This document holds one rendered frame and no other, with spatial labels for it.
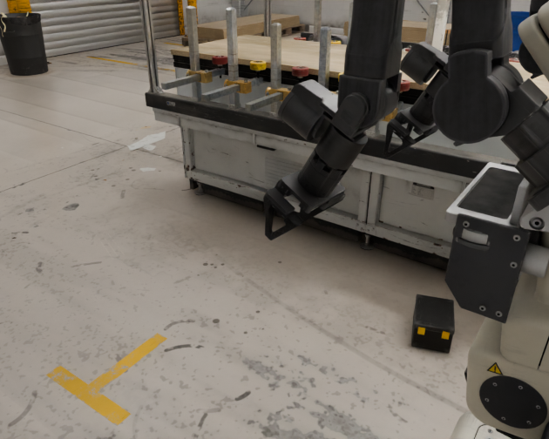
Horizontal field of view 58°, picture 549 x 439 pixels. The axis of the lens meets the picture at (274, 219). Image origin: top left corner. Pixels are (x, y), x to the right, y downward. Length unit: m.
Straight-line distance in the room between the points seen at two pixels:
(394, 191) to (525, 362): 1.69
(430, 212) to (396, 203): 0.18
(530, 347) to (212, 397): 1.24
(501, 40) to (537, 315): 0.44
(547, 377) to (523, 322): 0.10
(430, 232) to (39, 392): 1.80
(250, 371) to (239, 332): 0.23
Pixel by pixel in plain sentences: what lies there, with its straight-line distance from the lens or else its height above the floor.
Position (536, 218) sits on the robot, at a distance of 0.64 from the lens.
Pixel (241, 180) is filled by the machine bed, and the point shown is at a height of 0.18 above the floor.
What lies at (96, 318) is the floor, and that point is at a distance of 2.31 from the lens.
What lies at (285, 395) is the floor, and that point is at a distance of 1.87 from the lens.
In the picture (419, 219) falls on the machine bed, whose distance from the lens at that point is 2.51.
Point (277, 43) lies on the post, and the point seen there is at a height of 1.04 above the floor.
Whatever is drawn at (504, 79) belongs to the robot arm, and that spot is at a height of 1.26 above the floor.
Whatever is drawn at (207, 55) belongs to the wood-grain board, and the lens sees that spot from 2.87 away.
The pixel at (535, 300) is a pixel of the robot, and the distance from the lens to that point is 0.90.
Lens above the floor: 1.38
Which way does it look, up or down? 28 degrees down
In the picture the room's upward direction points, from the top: straight up
